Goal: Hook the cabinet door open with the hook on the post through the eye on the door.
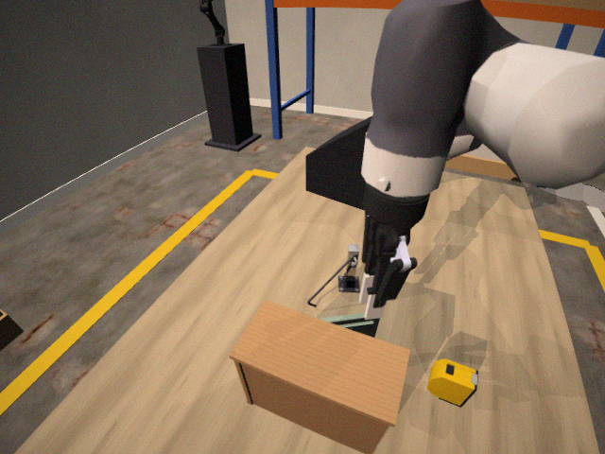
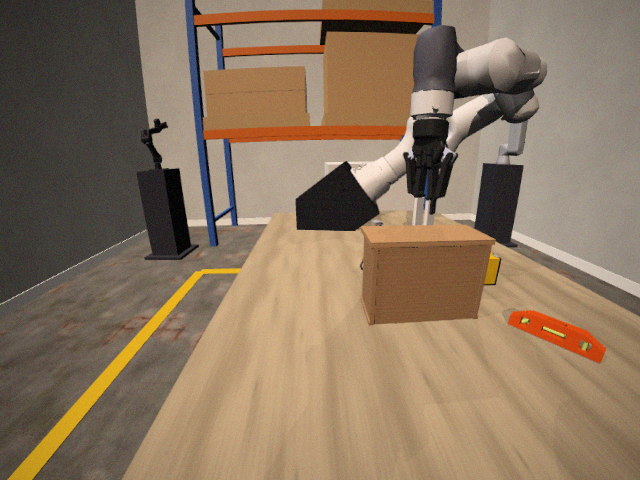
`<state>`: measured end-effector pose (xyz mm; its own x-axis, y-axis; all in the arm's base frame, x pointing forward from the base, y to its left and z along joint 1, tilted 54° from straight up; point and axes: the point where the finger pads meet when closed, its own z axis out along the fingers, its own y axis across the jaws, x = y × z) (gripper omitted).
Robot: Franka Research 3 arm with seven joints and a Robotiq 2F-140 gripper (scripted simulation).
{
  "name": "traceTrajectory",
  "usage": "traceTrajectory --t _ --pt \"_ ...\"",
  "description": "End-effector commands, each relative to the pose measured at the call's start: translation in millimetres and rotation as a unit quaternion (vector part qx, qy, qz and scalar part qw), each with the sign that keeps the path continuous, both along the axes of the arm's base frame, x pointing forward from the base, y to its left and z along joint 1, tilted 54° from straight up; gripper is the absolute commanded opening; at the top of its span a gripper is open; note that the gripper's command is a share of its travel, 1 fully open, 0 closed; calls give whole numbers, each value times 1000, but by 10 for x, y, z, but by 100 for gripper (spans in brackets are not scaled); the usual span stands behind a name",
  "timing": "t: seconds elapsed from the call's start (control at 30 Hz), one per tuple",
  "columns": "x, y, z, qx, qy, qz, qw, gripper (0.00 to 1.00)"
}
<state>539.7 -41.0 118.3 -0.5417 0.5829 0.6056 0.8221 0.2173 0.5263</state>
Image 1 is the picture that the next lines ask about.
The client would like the yellow tape measure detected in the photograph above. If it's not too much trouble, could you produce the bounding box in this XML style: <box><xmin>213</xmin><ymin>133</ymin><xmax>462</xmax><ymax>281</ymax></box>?
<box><xmin>427</xmin><ymin>358</ymin><xmax>478</xmax><ymax>407</ymax></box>

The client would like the brown wooden cabinet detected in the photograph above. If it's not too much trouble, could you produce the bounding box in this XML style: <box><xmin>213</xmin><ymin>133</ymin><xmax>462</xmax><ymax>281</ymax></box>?
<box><xmin>229</xmin><ymin>300</ymin><xmax>410</xmax><ymax>454</ymax></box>

